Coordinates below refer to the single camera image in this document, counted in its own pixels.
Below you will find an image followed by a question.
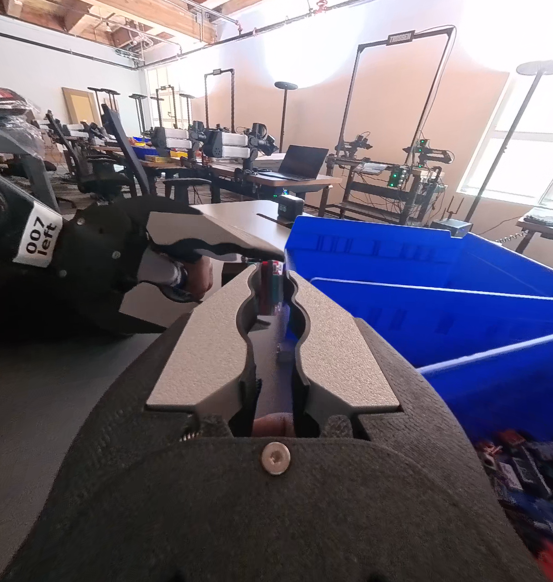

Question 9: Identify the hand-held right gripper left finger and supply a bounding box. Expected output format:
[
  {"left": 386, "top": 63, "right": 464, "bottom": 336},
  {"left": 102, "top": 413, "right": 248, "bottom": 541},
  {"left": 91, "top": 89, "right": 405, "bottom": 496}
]
[{"left": 146, "top": 264, "right": 263, "bottom": 418}]

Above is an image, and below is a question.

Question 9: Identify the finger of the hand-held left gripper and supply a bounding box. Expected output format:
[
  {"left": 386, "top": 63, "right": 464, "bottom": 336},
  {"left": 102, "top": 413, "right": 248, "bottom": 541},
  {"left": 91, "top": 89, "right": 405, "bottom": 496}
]
[
  {"left": 119, "top": 281, "right": 201, "bottom": 330},
  {"left": 146, "top": 210, "right": 286, "bottom": 263}
]

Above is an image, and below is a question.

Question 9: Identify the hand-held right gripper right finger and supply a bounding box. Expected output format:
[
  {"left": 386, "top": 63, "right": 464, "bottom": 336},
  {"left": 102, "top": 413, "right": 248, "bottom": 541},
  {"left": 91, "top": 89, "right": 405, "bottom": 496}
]
[{"left": 285, "top": 270, "right": 401, "bottom": 416}]

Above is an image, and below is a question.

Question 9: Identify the red and teal brick assembly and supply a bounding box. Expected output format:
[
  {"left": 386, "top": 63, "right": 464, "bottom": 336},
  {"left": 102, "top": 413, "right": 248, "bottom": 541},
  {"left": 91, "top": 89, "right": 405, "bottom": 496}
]
[{"left": 256, "top": 259, "right": 287, "bottom": 317}]

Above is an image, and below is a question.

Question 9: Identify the white robot base unit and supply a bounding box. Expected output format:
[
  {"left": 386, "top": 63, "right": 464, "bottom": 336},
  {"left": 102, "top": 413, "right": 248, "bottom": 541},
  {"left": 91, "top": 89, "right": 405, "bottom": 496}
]
[
  {"left": 150, "top": 126, "right": 191, "bottom": 153},
  {"left": 203, "top": 131, "right": 251, "bottom": 161}
]

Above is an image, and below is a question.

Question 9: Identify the grey desk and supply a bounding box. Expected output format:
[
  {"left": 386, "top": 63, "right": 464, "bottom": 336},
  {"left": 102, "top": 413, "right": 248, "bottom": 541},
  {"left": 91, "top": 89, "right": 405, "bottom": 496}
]
[{"left": 0, "top": 201, "right": 315, "bottom": 574}]

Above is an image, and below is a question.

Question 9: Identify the small side desk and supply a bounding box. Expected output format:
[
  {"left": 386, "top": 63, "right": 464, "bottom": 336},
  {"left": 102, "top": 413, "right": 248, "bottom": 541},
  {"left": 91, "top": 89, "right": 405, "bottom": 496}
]
[{"left": 514, "top": 207, "right": 553, "bottom": 276}]

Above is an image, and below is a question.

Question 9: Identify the person's left hand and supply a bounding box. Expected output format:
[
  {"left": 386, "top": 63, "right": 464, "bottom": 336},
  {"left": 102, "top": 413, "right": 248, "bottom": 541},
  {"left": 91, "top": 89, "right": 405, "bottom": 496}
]
[{"left": 180, "top": 256, "right": 214, "bottom": 302}]

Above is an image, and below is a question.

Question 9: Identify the person's right hand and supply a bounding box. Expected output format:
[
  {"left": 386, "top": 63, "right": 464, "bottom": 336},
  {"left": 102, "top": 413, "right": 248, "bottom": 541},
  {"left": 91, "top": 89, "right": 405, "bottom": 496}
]
[{"left": 253, "top": 412, "right": 296, "bottom": 438}]

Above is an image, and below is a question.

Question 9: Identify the blue plastic bin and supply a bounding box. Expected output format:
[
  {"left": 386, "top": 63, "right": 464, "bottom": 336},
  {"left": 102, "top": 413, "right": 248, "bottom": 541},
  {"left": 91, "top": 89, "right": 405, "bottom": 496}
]
[
  {"left": 299, "top": 276, "right": 553, "bottom": 370},
  {"left": 283, "top": 216, "right": 553, "bottom": 298},
  {"left": 416, "top": 329, "right": 553, "bottom": 582}
]

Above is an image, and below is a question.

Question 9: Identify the small black device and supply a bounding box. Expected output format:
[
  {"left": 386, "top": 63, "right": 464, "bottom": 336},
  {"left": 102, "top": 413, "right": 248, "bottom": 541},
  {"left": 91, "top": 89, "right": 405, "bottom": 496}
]
[{"left": 276, "top": 195, "right": 305, "bottom": 224}]

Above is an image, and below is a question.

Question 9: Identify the black office chair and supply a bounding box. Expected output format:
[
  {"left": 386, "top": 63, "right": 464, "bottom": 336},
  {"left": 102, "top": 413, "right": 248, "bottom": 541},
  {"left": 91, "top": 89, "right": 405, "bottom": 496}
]
[{"left": 100, "top": 104, "right": 214, "bottom": 204}]

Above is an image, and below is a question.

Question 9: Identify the black laptop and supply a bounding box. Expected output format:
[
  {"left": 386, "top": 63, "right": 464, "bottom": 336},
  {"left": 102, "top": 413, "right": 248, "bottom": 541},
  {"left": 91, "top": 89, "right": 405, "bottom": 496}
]
[{"left": 259, "top": 145, "right": 330, "bottom": 182}]

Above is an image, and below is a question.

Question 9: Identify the black floor lamp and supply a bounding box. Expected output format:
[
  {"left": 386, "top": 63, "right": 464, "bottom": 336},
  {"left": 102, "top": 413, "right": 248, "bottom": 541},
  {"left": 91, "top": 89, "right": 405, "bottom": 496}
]
[
  {"left": 274, "top": 81, "right": 301, "bottom": 154},
  {"left": 464, "top": 59, "right": 553, "bottom": 224}
]

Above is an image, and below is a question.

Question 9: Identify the black router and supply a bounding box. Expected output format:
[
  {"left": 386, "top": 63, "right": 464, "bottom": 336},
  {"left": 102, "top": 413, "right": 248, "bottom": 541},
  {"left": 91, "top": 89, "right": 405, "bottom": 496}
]
[{"left": 433, "top": 196, "right": 472, "bottom": 238}]

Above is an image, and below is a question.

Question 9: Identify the robot station table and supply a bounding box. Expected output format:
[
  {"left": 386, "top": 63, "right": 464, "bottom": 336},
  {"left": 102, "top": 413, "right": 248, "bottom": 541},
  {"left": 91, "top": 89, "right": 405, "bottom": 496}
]
[{"left": 325, "top": 152, "right": 445, "bottom": 226}]

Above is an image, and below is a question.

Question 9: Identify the pile of loose toy bricks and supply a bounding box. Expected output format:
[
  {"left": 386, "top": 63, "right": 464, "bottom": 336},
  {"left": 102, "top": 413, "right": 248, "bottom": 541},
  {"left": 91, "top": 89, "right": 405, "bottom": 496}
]
[{"left": 474, "top": 427, "right": 553, "bottom": 582}]

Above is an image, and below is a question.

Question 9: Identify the window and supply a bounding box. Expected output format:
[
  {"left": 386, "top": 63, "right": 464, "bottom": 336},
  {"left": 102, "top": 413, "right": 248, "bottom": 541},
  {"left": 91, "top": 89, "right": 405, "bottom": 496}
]
[{"left": 456, "top": 68, "right": 553, "bottom": 212}]

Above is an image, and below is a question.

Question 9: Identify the black metal frame rig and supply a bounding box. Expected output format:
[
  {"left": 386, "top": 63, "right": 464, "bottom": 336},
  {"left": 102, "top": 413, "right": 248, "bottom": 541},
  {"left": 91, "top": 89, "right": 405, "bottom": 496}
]
[{"left": 335, "top": 25, "right": 457, "bottom": 151}]

